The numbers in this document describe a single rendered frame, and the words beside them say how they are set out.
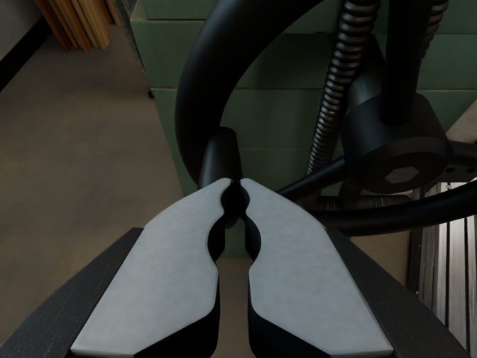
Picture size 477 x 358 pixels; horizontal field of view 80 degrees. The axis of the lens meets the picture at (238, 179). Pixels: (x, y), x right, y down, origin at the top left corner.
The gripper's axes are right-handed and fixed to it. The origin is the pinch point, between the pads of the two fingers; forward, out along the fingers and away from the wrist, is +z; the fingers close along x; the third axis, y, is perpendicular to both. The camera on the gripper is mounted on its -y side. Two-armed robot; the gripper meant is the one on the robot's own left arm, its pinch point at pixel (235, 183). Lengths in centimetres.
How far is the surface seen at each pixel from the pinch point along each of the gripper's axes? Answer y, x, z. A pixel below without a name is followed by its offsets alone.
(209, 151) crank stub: -0.1, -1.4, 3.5
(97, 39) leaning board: 0, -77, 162
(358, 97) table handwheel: -1.5, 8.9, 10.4
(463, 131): 8.3, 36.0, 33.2
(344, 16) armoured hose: -6.7, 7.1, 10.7
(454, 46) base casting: -4.3, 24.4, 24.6
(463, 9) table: -7.2, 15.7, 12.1
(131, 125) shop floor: 33, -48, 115
